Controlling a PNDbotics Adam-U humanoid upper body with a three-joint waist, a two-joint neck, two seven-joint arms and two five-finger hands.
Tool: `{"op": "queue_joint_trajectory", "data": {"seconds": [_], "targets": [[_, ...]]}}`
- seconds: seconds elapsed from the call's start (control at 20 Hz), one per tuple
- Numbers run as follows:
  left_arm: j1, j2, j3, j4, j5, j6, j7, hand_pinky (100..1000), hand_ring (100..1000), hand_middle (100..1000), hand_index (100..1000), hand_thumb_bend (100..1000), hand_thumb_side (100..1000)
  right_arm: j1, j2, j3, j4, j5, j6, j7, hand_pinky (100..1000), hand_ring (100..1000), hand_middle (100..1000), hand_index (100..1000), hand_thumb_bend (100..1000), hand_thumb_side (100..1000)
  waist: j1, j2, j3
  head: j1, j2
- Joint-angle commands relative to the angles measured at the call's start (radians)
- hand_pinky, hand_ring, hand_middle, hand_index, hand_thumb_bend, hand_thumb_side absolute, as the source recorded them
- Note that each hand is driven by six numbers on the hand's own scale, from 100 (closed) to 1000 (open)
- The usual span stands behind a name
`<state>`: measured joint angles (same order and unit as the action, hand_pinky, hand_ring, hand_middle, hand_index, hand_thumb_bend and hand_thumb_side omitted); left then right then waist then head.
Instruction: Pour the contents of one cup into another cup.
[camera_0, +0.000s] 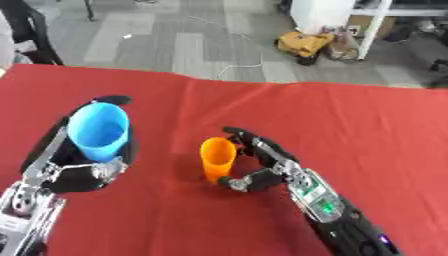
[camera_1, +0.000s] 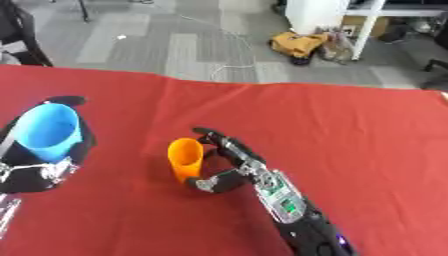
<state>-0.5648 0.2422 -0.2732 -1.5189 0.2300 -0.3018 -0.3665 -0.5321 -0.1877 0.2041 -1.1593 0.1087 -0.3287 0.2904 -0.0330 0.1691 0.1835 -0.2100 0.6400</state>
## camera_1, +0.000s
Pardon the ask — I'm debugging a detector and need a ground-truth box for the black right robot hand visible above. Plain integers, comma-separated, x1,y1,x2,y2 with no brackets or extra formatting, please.
183,126,270,195

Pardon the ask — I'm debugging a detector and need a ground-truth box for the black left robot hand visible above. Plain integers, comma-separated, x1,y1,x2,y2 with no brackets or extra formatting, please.
0,95,98,194

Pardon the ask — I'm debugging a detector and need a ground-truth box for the blue plastic cup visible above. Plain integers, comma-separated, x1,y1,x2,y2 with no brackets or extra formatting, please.
12,102,84,163

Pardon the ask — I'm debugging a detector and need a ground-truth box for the orange plastic cup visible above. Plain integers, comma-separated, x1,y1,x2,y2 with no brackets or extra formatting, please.
166,137,207,185

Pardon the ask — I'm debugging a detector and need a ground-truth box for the yellow bag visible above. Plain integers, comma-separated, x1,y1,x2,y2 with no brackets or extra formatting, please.
267,31,331,60

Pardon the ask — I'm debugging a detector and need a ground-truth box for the black chair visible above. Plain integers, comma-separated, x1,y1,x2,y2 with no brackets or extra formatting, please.
0,0,56,68

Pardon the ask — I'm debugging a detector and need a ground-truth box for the clear plastic bag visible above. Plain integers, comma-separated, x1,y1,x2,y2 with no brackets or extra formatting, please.
316,33,359,64

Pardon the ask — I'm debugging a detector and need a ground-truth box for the cardboard box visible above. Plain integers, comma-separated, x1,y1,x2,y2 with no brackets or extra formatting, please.
341,15,392,38

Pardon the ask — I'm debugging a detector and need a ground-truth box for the black office chair base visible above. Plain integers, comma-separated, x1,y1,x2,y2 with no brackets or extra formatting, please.
420,58,448,90

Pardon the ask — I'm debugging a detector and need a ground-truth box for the white cable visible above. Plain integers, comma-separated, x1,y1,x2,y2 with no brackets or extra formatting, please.
173,13,259,83

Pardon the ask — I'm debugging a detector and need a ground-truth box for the white table frame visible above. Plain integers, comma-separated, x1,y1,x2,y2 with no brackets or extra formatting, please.
283,0,448,61

